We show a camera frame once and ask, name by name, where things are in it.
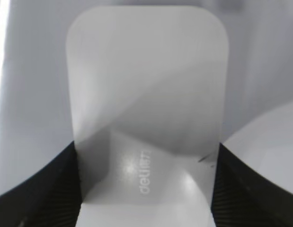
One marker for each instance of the white whiteboard eraser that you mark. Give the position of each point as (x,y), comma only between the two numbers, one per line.
(147,87)

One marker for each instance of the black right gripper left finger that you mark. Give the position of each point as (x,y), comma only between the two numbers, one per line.
(50,198)

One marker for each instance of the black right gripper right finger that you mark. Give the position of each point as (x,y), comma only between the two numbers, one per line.
(244,198)

